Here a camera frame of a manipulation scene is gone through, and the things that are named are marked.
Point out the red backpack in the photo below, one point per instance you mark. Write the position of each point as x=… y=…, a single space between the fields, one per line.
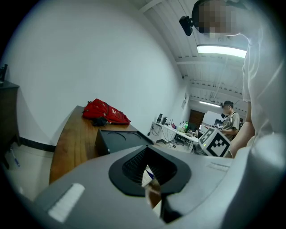
x=105 y=111

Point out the black box with drawer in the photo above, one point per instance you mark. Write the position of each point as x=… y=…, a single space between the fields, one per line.
x=118 y=139

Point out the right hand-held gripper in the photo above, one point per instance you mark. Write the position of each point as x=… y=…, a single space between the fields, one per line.
x=215 y=143

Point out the black head-worn camera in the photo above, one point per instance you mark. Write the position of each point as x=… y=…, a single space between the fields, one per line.
x=186 y=23

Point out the person's white shirt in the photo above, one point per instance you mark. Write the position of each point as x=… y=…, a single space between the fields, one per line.
x=261 y=89

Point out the wall poster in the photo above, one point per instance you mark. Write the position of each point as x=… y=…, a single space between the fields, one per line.
x=184 y=101

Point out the dark wooden cabinet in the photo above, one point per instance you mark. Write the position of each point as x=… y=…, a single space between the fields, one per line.
x=7 y=116

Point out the white cluttered table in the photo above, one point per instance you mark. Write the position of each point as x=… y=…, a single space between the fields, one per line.
x=176 y=134

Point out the person's right forearm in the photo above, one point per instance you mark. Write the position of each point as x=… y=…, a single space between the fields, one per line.
x=242 y=136

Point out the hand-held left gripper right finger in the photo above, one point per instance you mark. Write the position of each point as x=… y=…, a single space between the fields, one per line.
x=169 y=172

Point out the green bottle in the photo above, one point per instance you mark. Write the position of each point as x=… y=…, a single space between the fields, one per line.
x=186 y=127

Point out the black pouch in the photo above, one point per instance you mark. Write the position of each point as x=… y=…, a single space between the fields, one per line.
x=99 y=121

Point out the small ceiling light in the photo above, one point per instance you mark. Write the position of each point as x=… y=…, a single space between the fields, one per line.
x=210 y=103

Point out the long ceiling light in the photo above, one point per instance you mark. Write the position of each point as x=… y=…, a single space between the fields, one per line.
x=221 y=51

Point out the brown door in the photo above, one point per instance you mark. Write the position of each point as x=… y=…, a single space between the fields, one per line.
x=196 y=119

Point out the person's head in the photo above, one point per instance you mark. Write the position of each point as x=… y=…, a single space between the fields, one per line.
x=215 y=15

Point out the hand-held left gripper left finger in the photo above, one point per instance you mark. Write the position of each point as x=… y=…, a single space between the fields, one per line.
x=131 y=166

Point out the white board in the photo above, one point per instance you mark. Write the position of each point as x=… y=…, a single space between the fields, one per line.
x=213 y=117

